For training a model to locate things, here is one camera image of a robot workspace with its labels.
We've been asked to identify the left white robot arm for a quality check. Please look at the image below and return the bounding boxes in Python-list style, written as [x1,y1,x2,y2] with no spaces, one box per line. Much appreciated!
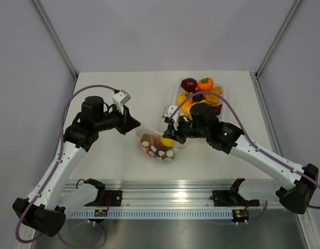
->
[12,91,141,237]

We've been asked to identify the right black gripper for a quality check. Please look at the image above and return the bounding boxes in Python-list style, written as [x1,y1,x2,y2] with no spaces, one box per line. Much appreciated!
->
[164,116,210,145]

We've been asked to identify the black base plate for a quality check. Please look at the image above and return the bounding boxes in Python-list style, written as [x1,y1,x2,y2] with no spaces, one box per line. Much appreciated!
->
[209,190,260,207]
[84,190,123,207]

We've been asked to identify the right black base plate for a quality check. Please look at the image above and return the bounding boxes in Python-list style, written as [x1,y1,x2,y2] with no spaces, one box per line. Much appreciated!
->
[209,190,260,207]

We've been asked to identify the right small circuit board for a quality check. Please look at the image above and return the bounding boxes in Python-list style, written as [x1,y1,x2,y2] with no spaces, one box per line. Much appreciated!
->
[233,209,249,221]

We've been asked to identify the dark red apple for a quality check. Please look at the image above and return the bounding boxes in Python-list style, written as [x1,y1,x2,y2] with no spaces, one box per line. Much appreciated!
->
[180,78,198,92]

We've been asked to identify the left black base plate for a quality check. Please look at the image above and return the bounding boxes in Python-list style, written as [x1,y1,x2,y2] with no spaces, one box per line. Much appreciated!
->
[84,190,123,207]

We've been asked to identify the aluminium frame post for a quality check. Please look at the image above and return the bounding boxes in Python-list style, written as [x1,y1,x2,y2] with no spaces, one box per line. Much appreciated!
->
[255,0,304,80]
[30,0,78,81]

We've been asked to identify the dark red fig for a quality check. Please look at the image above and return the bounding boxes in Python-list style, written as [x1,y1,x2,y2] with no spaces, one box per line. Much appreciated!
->
[213,104,222,116]

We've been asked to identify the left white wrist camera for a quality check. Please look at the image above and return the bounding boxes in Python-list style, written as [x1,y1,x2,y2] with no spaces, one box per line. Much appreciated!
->
[112,90,131,114]

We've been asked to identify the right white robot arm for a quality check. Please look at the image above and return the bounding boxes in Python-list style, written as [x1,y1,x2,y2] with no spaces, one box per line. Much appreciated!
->
[162,103,318,214]

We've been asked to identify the white plastic food tray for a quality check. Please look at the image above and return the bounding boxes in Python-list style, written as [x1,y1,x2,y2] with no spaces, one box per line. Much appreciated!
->
[168,77,226,119]

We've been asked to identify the dark purple plum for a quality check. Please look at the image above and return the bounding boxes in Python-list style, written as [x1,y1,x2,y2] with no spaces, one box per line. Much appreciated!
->
[192,92,204,102]

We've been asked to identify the aluminium mounting rail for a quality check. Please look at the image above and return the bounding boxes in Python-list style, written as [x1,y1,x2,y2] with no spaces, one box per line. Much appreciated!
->
[61,178,282,208]

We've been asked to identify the right aluminium frame post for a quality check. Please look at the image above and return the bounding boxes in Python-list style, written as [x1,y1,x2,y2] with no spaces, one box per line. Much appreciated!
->
[255,0,304,80]

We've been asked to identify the yellow lemon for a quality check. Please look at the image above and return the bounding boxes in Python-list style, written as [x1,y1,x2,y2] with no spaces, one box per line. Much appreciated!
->
[160,136,175,147]

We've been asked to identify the small circuit board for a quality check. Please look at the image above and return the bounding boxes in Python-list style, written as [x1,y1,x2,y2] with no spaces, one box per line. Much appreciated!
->
[94,209,108,217]
[233,209,249,221]

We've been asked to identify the left small circuit board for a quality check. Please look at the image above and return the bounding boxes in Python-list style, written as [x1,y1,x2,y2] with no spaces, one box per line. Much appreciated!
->
[94,209,108,217]

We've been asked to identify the orange persimmon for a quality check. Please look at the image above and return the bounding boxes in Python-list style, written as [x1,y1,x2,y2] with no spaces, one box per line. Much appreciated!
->
[197,77,214,91]

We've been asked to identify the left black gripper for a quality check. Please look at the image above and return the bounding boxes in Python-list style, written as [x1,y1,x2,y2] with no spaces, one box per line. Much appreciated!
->
[94,103,140,135]

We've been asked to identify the yellow orange bell pepper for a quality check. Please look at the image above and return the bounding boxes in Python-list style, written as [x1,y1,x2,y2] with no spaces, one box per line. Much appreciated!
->
[177,95,193,116]

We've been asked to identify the white slotted cable duct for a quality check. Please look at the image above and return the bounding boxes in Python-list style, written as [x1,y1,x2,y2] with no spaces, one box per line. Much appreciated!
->
[68,209,233,219]

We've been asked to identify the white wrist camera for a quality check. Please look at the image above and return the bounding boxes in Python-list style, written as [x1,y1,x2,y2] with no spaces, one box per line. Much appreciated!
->
[112,90,131,114]
[162,105,179,126]

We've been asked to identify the clear zip top bag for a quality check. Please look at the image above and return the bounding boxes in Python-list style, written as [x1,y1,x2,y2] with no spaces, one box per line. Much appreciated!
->
[134,125,191,163]

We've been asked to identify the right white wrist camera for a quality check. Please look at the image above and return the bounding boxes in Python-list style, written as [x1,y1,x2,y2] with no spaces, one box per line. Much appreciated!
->
[162,105,179,126]

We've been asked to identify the left aluminium frame post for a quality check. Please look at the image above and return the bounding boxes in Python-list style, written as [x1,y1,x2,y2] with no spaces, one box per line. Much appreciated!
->
[30,0,78,81]

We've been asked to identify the purple grape bunch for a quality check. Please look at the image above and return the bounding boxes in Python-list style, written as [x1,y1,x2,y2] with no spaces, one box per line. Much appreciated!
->
[148,146,176,162]

